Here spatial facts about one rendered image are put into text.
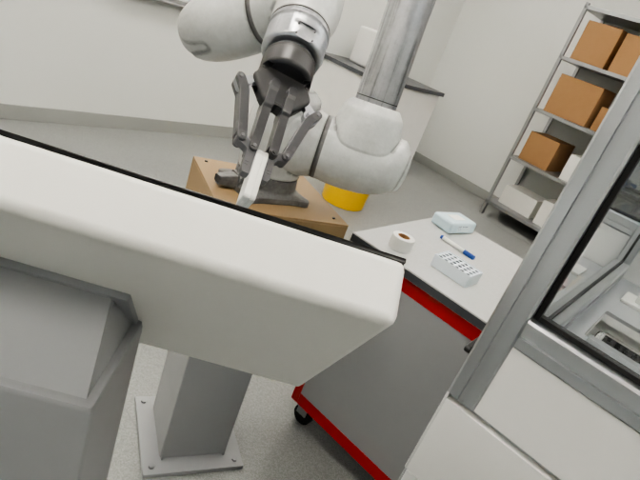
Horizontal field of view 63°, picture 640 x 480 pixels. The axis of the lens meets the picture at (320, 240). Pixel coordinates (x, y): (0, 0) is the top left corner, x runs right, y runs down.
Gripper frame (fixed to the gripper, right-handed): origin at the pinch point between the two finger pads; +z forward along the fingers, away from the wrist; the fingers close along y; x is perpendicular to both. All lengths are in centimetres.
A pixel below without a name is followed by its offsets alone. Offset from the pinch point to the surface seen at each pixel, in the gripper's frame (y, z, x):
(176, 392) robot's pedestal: 17, 16, 96
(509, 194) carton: 300, -263, 274
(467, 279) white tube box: 76, -29, 52
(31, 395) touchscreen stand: -12.8, 30.6, -10.7
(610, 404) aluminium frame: 40.6, 17.7, -17.2
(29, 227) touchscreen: -16.6, 21.6, -20.1
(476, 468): 38.9, 25.4, 0.5
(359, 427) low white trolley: 76, 11, 95
